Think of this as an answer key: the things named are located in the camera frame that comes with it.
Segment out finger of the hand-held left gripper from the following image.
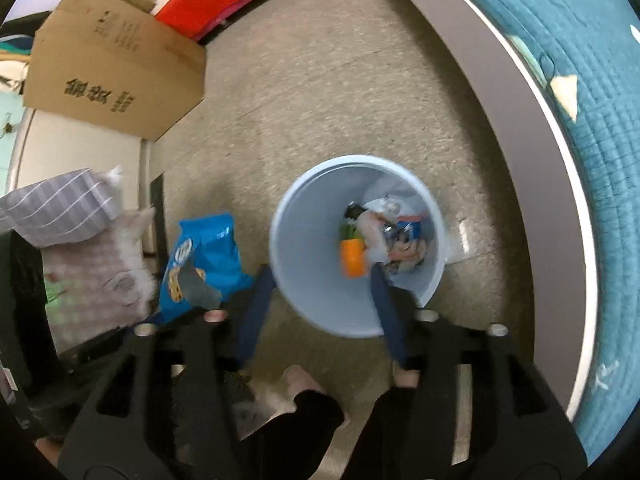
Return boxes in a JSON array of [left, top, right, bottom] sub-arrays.
[[57, 317, 161, 386]]

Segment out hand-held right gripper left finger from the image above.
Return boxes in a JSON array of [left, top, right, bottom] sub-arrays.
[[57, 265, 281, 480]]

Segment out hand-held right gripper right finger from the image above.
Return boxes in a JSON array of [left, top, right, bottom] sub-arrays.
[[369, 265, 588, 480]]

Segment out green orange wrapper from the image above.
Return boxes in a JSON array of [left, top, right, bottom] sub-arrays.
[[340, 220, 370, 279]]

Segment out blue white printed packet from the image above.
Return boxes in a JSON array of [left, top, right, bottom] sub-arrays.
[[381, 216, 427, 275]]

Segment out blue cookie packet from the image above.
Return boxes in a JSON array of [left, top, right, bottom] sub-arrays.
[[159, 214, 252, 327]]

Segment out light blue plastic bucket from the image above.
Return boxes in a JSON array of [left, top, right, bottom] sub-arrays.
[[269, 155, 447, 338]]

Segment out person's right pink slipper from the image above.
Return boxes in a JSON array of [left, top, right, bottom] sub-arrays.
[[392, 367, 421, 390]]

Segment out person's pink slipper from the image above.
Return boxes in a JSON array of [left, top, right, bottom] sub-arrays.
[[392, 367, 421, 390], [284, 365, 326, 401]]

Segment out dark polka dot cloth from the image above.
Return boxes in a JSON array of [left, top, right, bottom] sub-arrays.
[[220, 367, 256, 403]]

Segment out table with checkered cloth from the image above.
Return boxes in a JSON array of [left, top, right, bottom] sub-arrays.
[[42, 207, 158, 356]]

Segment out pile of snack wrappers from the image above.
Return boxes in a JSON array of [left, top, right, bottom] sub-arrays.
[[357, 200, 401, 263]]

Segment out person's left pink slipper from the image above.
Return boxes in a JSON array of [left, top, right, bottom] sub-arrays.
[[284, 365, 326, 401]]

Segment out grey patterned cloth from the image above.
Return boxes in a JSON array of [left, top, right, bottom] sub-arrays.
[[230, 377, 301, 441]]

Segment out person's left leg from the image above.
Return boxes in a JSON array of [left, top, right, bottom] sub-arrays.
[[240, 389, 346, 480]]

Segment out person's leg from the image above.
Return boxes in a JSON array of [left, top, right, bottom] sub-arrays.
[[345, 387, 421, 480], [240, 389, 346, 480]]

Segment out person's right leg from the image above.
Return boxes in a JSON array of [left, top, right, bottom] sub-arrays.
[[345, 387, 421, 480]]

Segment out black table leg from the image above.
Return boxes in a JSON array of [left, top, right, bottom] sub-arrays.
[[150, 175, 168, 261]]

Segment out white low cabinet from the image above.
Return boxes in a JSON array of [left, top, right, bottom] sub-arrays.
[[7, 107, 153, 196]]

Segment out teal quilted bed mat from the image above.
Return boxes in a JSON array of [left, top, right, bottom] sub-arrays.
[[430, 0, 640, 466]]

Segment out mustard hanging garment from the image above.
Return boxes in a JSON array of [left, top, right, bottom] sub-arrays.
[[0, 42, 33, 63]]

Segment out large cardboard box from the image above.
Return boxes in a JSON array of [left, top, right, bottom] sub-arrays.
[[22, 0, 207, 142]]

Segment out red covered bench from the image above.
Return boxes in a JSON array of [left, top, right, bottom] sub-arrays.
[[152, 0, 347, 43]]

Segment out pale green bunk bed frame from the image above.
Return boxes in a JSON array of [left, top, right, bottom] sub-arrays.
[[372, 0, 601, 426]]

